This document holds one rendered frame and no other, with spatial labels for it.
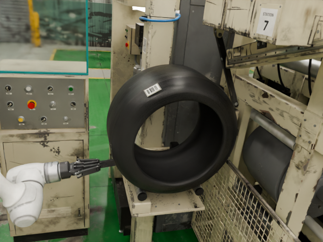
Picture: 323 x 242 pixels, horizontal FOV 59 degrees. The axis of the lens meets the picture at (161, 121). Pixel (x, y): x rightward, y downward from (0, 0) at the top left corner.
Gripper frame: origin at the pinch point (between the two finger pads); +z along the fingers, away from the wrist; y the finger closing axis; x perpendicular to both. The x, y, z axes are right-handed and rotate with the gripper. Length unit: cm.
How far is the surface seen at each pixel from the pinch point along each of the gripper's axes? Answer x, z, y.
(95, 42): 91, 27, 908
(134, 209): 21.0, 9.5, -9.2
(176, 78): -39, 30, -8
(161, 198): 26.2, 24.7, 0.8
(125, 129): -21.2, 8.1, -11.7
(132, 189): 18.3, 10.3, 1.5
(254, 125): 18, 103, 46
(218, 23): -57, 54, 6
